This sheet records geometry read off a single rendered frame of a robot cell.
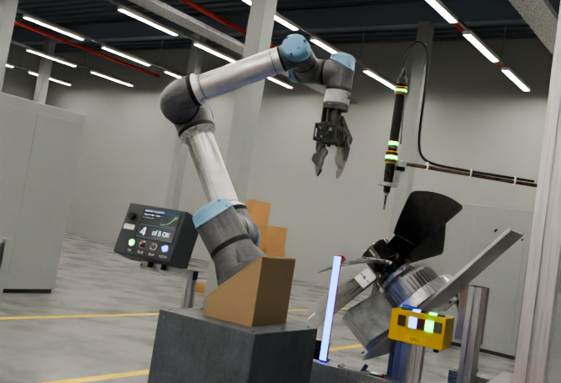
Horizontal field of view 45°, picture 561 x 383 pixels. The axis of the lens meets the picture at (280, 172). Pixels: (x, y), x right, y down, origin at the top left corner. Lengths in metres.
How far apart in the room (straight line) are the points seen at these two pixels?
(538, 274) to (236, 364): 0.84
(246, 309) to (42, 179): 7.04
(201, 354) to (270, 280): 0.25
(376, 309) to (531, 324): 1.42
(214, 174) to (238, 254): 0.33
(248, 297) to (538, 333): 0.86
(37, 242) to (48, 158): 1.01
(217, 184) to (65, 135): 6.85
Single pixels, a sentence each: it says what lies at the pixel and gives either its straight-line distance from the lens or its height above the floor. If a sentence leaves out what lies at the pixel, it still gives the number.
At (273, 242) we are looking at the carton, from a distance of 10.69.
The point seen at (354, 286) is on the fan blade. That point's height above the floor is 1.08.
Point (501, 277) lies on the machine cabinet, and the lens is 9.61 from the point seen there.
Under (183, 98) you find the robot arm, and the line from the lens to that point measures 1.98.
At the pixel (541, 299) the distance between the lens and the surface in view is 1.03.
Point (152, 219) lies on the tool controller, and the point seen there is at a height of 1.21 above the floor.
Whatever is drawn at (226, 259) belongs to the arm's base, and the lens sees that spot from 1.77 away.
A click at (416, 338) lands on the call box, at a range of 2.01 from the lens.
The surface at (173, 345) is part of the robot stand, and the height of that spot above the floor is 0.92.
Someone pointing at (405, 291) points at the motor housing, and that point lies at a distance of 2.43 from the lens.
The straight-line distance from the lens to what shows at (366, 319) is 2.39.
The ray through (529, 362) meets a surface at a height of 1.12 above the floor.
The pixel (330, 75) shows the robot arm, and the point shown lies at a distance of 2.02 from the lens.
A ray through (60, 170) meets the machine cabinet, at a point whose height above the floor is 1.51.
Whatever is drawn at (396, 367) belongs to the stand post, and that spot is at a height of 0.82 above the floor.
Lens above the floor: 1.26
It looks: 4 degrees up
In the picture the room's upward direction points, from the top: 9 degrees clockwise
